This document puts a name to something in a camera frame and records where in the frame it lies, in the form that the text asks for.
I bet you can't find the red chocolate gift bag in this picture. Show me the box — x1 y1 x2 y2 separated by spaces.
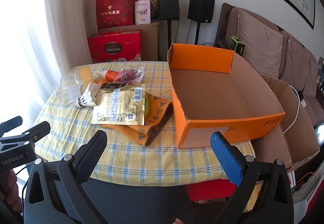
87 30 142 64

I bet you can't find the red box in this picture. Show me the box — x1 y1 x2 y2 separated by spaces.
186 178 236 202

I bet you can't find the orange bottle white cap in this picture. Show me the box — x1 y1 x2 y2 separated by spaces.
97 70 119 82

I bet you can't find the white cable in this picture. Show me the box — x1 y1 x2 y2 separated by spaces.
282 84 302 135

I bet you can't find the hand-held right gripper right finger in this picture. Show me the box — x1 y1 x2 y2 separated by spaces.
210 131 294 224

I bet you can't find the gold patterned gift bag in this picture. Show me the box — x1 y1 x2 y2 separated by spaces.
143 0 159 20

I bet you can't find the black speaker stand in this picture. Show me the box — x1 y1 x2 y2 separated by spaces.
194 21 203 45
165 20 175 61

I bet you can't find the orange cardboard box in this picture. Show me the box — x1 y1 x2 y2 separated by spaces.
166 43 286 149

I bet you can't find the black small carton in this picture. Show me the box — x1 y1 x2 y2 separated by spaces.
99 83 127 90

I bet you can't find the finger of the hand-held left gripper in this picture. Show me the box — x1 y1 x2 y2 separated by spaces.
0 121 51 145
0 116 23 138

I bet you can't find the green round object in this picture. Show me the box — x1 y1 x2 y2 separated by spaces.
144 93 151 117

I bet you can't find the white shuttlecock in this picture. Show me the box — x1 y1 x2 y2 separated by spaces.
75 83 102 108

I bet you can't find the brown sofa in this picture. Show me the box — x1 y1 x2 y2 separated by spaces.
214 2 324 129

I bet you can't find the white sheer curtain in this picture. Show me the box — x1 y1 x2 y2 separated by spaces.
15 0 92 113

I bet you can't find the brown sofa cushion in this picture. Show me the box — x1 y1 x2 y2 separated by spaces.
278 31 318 98
228 7 285 80

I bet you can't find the bag of colourful rubber bands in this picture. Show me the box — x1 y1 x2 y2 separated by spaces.
115 67 145 86

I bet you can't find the person's left hand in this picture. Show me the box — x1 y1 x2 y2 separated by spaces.
0 169 20 205

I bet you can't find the white pink tissue pack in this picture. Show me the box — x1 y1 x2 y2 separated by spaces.
134 0 152 25

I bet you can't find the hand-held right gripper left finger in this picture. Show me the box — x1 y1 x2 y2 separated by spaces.
23 130 117 224

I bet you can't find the orange patterned towel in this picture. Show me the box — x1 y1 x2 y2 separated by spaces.
97 92 174 147

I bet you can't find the green black portable device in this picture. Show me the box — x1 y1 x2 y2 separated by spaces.
228 36 247 55

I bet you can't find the red gift bag gold print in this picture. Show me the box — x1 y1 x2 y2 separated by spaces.
96 0 139 29

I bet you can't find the yellow plastic piece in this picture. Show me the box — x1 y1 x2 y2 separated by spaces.
79 66 102 85

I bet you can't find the gold foil packet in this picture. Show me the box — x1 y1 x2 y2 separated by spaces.
91 84 146 126

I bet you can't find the black speaker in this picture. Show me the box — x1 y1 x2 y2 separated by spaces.
187 0 215 23
156 0 180 21

